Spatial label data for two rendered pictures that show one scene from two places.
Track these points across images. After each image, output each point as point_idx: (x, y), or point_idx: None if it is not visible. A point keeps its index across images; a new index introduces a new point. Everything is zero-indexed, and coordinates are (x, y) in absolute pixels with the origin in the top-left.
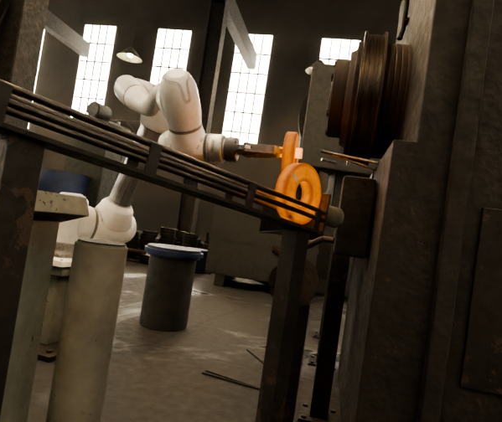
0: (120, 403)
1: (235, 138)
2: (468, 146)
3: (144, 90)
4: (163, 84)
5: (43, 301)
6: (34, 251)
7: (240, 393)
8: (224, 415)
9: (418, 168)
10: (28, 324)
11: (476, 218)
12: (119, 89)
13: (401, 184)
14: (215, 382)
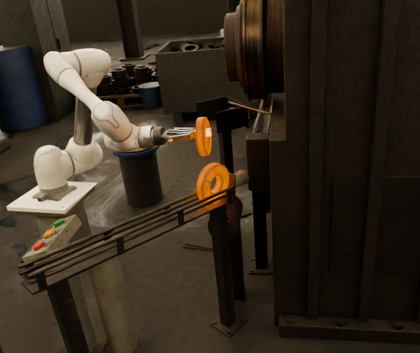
0: (137, 292)
1: (160, 130)
2: (318, 144)
3: (73, 74)
4: (96, 121)
5: (78, 280)
6: None
7: (210, 258)
8: (202, 284)
9: (289, 157)
10: (76, 297)
11: (330, 183)
12: (51, 74)
13: (278, 169)
14: (193, 253)
